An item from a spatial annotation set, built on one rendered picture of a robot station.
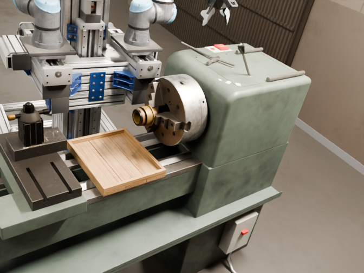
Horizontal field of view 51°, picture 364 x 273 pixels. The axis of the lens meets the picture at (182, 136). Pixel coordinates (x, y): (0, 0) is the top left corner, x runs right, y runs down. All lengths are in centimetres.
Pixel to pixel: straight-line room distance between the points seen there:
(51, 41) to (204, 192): 105
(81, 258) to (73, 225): 21
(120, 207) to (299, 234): 166
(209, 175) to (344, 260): 146
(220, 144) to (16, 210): 89
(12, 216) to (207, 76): 98
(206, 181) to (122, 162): 42
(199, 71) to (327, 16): 250
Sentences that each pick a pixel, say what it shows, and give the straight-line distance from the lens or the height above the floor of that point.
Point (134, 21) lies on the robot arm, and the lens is 218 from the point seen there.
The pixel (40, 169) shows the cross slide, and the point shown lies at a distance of 153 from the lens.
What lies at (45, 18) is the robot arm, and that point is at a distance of 199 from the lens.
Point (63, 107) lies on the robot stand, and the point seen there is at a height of 88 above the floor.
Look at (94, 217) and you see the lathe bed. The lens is 165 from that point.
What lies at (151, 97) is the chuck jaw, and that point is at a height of 115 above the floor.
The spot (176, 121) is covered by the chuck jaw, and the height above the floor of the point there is 111.
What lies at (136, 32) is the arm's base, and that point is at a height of 124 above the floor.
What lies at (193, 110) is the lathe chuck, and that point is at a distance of 164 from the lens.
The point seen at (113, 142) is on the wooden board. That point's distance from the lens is 184.
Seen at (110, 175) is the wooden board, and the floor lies 88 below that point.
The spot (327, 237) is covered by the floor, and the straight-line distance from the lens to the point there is 311.
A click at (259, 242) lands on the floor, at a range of 281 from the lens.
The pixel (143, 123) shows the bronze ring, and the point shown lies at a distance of 165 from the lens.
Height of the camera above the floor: 193
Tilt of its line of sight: 32 degrees down
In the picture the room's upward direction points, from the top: 12 degrees clockwise
